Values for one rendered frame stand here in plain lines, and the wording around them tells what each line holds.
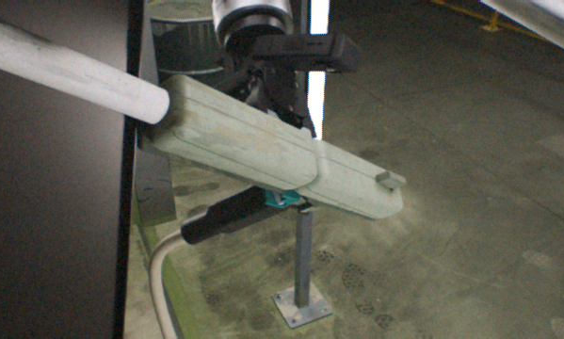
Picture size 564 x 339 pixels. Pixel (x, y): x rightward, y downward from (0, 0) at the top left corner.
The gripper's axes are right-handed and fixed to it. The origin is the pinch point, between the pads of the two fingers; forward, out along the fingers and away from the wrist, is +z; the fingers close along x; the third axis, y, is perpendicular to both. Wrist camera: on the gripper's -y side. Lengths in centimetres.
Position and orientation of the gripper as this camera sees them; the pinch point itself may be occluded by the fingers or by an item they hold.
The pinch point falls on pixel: (298, 192)
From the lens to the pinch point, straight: 48.4
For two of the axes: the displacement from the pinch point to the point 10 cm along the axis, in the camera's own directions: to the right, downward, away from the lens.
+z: 1.4, 9.0, -4.0
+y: -7.7, 3.6, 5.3
